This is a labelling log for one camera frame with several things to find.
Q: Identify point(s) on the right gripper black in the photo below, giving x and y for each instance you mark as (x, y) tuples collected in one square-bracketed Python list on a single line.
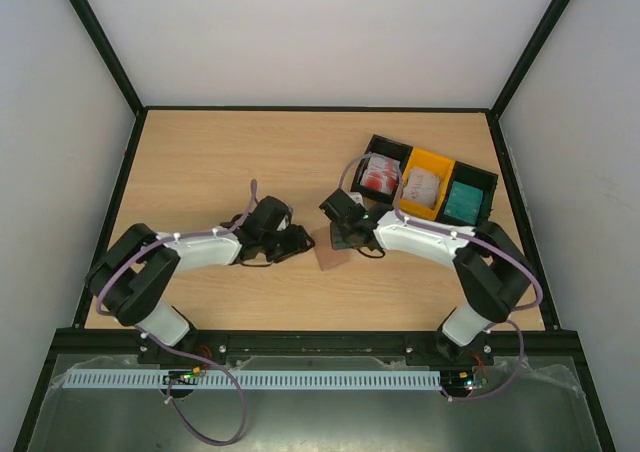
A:
[(345, 237)]

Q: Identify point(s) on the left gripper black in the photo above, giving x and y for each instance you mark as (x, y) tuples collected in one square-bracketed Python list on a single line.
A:
[(296, 243)]

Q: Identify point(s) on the brown leather card holder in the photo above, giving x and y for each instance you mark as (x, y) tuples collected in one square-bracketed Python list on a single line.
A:
[(327, 257)]

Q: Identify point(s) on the black bin with red cards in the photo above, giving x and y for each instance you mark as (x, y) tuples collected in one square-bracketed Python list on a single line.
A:
[(379, 145)]

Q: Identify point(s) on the white pink card stack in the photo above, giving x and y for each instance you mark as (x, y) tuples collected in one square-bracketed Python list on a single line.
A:
[(422, 187)]

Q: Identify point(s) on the yellow plastic bin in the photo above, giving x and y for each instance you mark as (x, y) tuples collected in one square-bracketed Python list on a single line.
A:
[(437, 164)]

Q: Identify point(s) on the black bin with teal cards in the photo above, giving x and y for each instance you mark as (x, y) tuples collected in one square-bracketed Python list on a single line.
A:
[(471, 175)]

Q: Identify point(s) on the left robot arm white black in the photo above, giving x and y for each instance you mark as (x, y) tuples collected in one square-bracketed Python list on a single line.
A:
[(129, 281)]

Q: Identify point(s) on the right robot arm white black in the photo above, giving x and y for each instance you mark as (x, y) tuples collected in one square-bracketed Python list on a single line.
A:
[(495, 277)]

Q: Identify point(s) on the red white card stack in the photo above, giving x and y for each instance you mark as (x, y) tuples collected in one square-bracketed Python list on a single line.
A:
[(380, 174)]

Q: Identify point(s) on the teal card stack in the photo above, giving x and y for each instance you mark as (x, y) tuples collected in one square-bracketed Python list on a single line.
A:
[(467, 204)]

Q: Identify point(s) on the left controller board with leds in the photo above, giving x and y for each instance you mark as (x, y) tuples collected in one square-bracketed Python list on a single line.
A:
[(190, 377)]

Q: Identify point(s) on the controller board with leds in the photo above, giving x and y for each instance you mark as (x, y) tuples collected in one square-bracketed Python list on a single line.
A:
[(190, 377), (463, 382)]

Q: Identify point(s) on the right controller board with leds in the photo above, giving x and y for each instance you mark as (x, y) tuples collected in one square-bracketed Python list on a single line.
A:
[(463, 382)]

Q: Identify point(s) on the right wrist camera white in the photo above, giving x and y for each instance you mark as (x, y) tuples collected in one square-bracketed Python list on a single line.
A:
[(356, 197)]

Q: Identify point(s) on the light blue slotted cable duct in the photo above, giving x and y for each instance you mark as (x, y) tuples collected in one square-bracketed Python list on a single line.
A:
[(259, 380)]

